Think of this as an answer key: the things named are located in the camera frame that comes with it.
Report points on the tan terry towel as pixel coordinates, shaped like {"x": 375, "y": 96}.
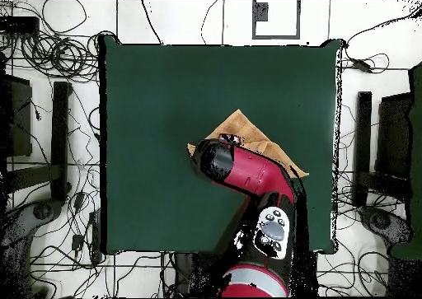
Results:
{"x": 244, "y": 127}

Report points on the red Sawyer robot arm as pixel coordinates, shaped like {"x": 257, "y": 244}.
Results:
{"x": 250, "y": 173}

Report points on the black flat box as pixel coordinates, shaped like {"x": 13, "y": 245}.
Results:
{"x": 19, "y": 24}

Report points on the dark green table cloth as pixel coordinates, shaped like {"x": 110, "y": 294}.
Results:
{"x": 148, "y": 81}

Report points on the black stand base bar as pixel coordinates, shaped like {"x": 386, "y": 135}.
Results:
{"x": 60, "y": 131}
{"x": 362, "y": 141}

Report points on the long black power adapter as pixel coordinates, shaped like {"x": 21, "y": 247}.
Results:
{"x": 362, "y": 65}

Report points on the dark square box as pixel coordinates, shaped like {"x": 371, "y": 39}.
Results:
{"x": 19, "y": 121}
{"x": 392, "y": 137}

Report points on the small black power adapter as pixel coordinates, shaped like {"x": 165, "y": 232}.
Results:
{"x": 77, "y": 242}
{"x": 79, "y": 200}

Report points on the black power strip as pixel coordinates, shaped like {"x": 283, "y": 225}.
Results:
{"x": 95, "y": 236}

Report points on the grey leg with round knob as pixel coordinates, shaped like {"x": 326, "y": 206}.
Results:
{"x": 42, "y": 211}
{"x": 380, "y": 220}

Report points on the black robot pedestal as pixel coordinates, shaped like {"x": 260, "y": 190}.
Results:
{"x": 183, "y": 272}

